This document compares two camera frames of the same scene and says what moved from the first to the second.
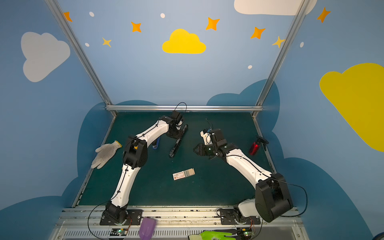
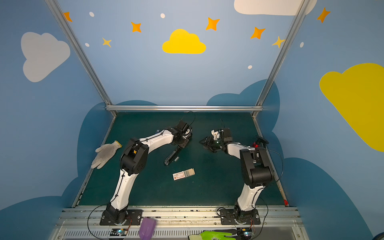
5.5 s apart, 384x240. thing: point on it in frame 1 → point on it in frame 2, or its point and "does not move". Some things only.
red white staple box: (183, 174) does not move
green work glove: (209, 235) does not move
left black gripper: (181, 135) → (176, 150)
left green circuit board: (118, 232) does not move
